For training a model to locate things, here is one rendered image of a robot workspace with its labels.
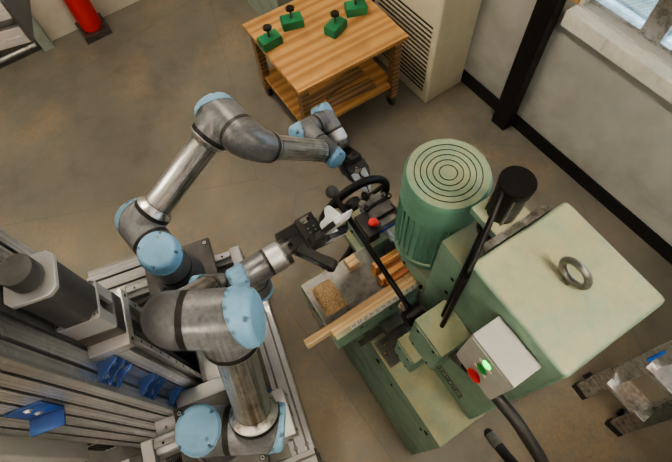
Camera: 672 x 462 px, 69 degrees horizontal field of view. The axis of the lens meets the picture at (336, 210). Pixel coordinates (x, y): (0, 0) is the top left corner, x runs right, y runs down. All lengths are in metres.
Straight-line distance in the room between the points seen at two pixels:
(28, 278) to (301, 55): 1.88
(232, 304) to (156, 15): 3.09
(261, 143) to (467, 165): 0.61
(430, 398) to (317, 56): 1.69
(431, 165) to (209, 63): 2.54
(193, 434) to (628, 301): 0.96
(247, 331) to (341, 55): 1.82
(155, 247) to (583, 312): 1.09
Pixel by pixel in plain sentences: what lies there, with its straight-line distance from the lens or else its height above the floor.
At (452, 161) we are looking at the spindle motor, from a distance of 1.00.
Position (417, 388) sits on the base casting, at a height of 0.80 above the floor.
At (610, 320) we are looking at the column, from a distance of 0.88.
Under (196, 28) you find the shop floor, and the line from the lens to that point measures 3.64.
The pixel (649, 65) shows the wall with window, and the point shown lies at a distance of 2.29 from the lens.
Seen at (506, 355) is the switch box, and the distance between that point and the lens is 0.85.
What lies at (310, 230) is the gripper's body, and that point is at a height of 1.15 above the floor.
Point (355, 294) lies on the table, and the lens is 1.46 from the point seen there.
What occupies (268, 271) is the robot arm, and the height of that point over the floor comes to 1.15.
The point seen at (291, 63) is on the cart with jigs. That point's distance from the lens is 2.50.
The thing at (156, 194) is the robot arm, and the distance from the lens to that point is 1.51.
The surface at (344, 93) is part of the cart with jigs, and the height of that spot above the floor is 0.20.
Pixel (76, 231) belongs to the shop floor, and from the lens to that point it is 2.95.
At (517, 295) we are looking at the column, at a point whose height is 1.52.
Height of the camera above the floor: 2.29
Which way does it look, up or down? 62 degrees down
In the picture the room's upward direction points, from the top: 5 degrees counter-clockwise
